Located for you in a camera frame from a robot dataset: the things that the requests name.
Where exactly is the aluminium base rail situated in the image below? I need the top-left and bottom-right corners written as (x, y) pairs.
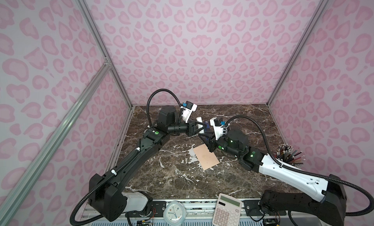
top-left (89, 198), bottom-right (326, 226)

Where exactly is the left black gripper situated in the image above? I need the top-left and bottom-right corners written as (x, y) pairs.
top-left (168, 117), bottom-right (206, 137)

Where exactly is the white calculator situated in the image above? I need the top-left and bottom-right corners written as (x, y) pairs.
top-left (212, 193), bottom-right (243, 226)

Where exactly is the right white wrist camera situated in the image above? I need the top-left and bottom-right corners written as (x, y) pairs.
top-left (209, 117), bottom-right (228, 140)

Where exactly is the beige envelope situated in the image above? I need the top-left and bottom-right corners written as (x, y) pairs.
top-left (193, 144), bottom-right (220, 170)

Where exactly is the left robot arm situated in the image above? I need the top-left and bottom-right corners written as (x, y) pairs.
top-left (88, 101), bottom-right (204, 222)

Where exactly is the white round clock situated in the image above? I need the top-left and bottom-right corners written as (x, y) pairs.
top-left (163, 201), bottom-right (187, 226)

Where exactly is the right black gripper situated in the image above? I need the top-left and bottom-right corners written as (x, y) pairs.
top-left (197, 131), bottom-right (242, 159)

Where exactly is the white glue stick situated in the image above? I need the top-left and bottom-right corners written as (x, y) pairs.
top-left (196, 117), bottom-right (205, 134)

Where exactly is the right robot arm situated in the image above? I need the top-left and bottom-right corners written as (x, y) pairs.
top-left (199, 129), bottom-right (347, 226)

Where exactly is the right black corrugated cable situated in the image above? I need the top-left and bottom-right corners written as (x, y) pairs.
top-left (224, 114), bottom-right (374, 217)

